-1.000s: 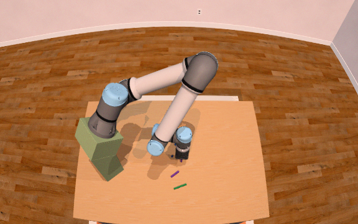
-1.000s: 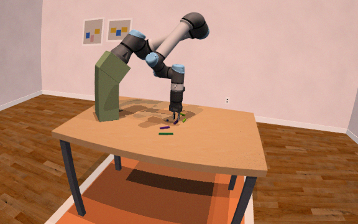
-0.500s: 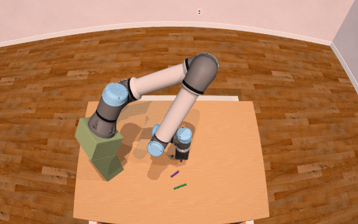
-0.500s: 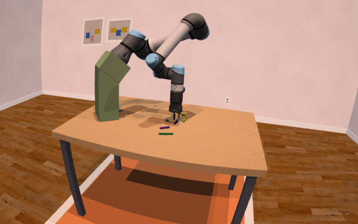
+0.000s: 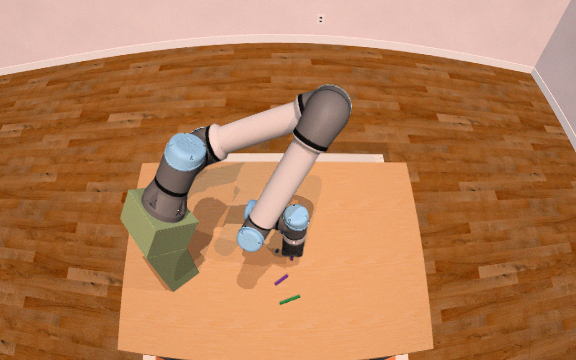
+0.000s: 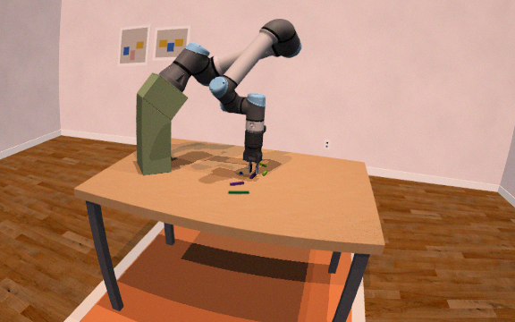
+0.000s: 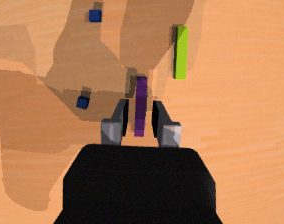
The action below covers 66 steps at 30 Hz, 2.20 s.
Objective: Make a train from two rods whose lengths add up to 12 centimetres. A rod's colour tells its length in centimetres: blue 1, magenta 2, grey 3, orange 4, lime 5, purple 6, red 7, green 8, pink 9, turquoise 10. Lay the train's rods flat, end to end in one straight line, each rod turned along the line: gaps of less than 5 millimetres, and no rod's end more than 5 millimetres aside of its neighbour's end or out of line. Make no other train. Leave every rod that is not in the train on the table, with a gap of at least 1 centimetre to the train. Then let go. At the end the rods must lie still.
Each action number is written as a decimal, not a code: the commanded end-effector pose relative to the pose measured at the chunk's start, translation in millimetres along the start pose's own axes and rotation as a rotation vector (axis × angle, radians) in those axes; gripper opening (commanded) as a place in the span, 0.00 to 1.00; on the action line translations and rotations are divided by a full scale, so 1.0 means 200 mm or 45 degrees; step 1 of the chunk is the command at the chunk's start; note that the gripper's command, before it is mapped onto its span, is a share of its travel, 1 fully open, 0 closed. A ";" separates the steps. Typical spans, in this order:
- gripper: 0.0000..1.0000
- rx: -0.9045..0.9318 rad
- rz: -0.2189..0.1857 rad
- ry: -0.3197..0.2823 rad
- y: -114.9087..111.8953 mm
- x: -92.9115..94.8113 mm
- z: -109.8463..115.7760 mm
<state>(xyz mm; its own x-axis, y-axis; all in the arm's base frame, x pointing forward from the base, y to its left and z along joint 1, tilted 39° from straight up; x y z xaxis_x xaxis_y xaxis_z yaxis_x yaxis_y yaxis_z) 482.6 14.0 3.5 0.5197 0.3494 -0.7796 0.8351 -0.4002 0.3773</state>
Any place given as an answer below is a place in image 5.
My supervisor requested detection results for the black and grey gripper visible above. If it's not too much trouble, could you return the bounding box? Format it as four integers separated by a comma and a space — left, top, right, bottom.
282, 233, 306, 257

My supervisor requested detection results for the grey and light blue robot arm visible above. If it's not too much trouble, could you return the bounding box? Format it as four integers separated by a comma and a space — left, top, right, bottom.
142, 85, 352, 252

